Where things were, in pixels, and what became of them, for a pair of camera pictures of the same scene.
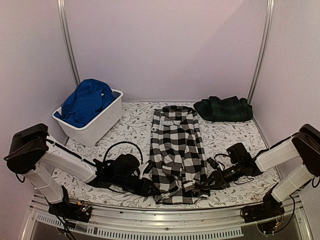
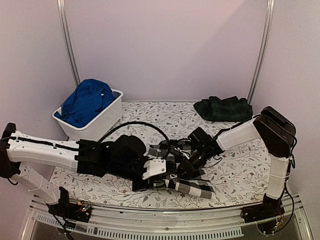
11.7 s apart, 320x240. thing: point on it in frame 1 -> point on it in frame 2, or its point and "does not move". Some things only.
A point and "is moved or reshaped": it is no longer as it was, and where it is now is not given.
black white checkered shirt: x=178 y=170 is moved or reshaped
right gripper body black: x=224 y=180 -> x=193 y=167
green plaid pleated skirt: x=230 y=109 does not move
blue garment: x=89 y=96 does not move
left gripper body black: x=136 y=189 -> x=148 y=185
